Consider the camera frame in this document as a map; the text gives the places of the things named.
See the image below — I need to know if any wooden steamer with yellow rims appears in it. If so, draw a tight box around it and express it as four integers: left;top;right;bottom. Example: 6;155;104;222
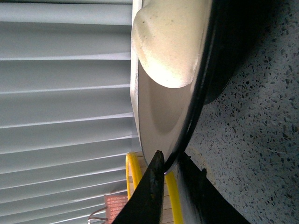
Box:
126;152;184;224

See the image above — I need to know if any grey pleated curtain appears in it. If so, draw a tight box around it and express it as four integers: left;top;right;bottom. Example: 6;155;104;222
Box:
0;0;135;224

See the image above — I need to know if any thin white cable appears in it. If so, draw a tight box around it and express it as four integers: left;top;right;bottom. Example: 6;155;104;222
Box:
87;207;109;224

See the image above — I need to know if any reddish brown woven object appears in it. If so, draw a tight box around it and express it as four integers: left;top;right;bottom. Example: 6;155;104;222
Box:
104;194;128;224

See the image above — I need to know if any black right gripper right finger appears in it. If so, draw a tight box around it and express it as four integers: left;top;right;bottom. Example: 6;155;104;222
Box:
179;154;249;224

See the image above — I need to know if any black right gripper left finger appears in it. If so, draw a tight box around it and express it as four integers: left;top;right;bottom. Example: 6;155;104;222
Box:
113;150;164;224

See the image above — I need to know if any beige plate with black rim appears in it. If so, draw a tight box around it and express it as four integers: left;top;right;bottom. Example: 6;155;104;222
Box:
131;0;260;172

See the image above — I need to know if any white steamed bun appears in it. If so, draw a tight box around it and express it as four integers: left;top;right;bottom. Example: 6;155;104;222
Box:
131;0;212;88

